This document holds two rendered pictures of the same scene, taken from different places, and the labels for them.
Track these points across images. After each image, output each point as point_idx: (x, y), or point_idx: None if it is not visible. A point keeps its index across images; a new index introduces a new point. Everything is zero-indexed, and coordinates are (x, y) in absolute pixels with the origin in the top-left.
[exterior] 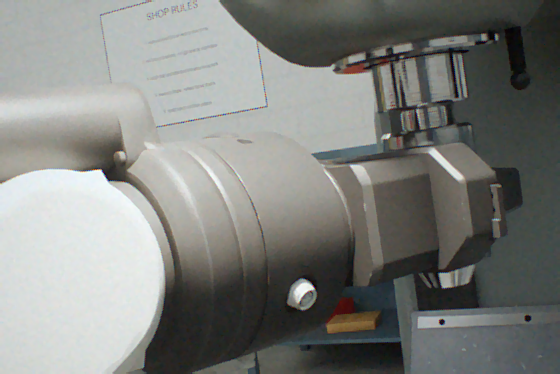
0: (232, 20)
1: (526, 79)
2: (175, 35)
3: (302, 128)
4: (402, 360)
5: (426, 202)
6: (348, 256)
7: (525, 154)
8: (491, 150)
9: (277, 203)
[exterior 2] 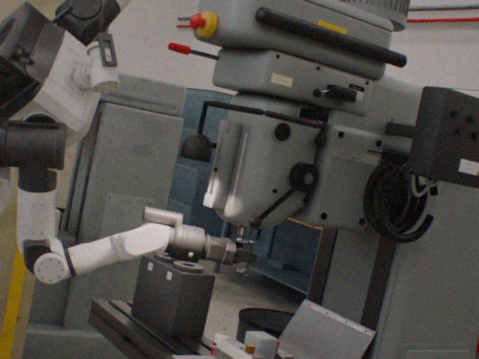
0: None
1: (257, 238)
2: None
3: None
4: None
5: (222, 251)
6: (205, 253)
7: (345, 263)
8: (339, 258)
9: (191, 240)
